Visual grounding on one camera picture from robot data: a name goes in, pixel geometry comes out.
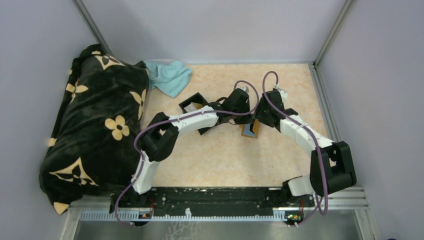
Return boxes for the aluminium frame rail front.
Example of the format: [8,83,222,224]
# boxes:
[66,187,369,226]

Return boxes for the light blue cloth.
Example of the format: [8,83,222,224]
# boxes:
[145,60,193,98]

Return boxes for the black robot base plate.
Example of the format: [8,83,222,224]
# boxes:
[110,186,316,220]

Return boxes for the silver cards in tray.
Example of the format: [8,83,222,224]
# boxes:
[183,102,204,113]

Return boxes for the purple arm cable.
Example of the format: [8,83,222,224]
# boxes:
[114,80,261,228]
[262,70,329,228]

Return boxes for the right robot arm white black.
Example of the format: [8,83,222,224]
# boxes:
[252,88,357,206]

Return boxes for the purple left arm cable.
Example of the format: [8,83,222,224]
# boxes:
[114,80,261,228]

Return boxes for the black floral blanket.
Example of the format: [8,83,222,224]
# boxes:
[39,44,150,215]

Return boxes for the tan leather card holder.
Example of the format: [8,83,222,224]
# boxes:
[241,119,260,139]

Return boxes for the black card tray box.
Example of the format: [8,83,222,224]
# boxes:
[173,93,218,137]

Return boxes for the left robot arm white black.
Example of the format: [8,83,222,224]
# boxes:
[130,86,252,207]

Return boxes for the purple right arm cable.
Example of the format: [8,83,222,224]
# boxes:
[262,70,329,228]

